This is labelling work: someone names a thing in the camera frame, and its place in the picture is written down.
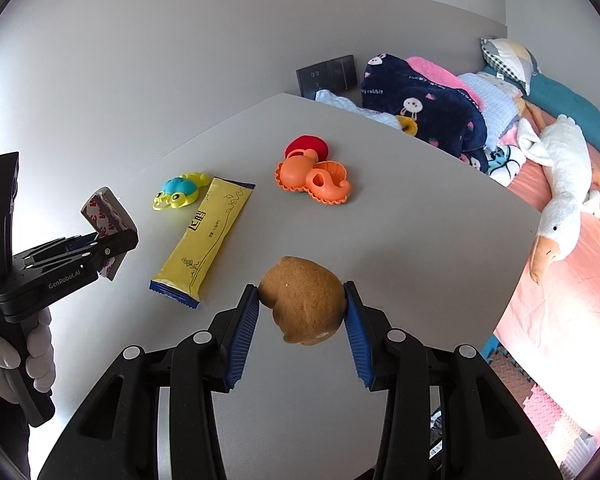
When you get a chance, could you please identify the light blue cloth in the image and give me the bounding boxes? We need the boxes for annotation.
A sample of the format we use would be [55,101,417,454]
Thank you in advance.
[314,89,401,131]

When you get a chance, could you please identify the white goose plush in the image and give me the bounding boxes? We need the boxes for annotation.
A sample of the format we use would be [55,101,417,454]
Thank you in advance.
[517,114,600,285]

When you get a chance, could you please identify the red and white adhesive strip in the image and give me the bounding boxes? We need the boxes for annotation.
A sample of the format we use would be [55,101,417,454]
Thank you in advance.
[80,187,136,282]

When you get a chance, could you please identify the light blue waffle blanket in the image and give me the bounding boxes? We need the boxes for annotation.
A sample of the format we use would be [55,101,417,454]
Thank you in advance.
[457,71,524,151]

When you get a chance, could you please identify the teal bed cover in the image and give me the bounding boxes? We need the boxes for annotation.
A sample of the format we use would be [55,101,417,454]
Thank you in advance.
[482,65,600,137]

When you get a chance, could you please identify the black tablet box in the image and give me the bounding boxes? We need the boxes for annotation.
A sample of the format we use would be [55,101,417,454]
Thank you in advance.
[296,53,355,100]

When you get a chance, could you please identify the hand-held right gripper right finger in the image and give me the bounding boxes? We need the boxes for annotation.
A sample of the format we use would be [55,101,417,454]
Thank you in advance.
[343,281,564,480]

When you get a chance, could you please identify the pink bed sheet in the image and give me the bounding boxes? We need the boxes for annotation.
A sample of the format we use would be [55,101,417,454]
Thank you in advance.
[492,105,600,441]

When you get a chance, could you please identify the orange crab sand mould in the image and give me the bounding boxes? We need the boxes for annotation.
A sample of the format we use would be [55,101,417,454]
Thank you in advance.
[274,152,317,194]

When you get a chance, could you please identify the yellow snack packet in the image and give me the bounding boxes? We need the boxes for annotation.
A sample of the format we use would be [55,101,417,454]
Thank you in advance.
[149,176,257,310]

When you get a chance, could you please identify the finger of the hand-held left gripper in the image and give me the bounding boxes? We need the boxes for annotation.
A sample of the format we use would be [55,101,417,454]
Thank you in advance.
[77,227,140,277]
[12,232,99,267]

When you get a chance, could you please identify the pink fleece blanket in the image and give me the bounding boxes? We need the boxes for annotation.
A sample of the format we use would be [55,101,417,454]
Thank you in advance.
[405,56,486,111]

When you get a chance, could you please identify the pastel foam floor mats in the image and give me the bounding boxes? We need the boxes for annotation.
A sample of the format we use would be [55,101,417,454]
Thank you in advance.
[480,335,600,480]

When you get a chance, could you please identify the orange seahorse sand mould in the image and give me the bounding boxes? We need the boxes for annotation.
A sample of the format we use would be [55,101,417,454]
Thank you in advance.
[305,160,354,207]

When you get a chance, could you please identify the brown plush toy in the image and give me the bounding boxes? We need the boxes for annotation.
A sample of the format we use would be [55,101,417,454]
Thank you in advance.
[258,256,346,347]

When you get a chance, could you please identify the navy rabbit print blanket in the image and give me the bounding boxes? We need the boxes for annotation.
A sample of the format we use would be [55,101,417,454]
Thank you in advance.
[360,52,489,171]

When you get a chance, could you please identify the white cartoon print cloth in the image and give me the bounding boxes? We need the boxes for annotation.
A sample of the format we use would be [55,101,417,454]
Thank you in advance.
[485,135,527,187]

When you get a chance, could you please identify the person's left hand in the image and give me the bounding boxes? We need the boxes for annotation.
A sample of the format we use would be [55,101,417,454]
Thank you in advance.
[0,307,57,406]

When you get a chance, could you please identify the blue and yellow turtle toy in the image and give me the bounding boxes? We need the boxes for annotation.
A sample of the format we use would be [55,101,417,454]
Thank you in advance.
[152,172,212,212]

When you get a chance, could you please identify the red plush toy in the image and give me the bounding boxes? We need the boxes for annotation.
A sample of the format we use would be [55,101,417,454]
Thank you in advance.
[285,135,330,164]

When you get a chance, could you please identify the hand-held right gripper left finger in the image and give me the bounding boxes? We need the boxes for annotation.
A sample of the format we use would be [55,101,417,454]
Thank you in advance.
[37,284,261,480]

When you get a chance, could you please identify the patchwork pillow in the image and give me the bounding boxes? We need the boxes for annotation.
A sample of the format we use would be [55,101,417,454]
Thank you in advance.
[480,37,542,96]

